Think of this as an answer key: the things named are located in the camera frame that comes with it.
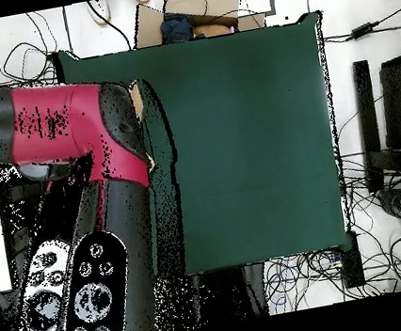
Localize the black upright bar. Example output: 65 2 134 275
345 58 392 194

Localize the black box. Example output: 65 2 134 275
335 230 367 290

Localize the orange terry towel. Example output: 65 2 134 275
125 79 157 173

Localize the orange garment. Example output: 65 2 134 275
191 19 233 40

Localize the black cable tangle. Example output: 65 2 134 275
258 243 362 317
0 8 64 93
337 141 401 206

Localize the black power adapter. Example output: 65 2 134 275
349 21 377 40

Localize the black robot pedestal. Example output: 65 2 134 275
188 261 274 329

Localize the dark green table cloth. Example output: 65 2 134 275
51 4 365 294

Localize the dark blue garment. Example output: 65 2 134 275
157 8 197 46

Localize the brown cardboard box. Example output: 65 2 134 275
126 0 269 51

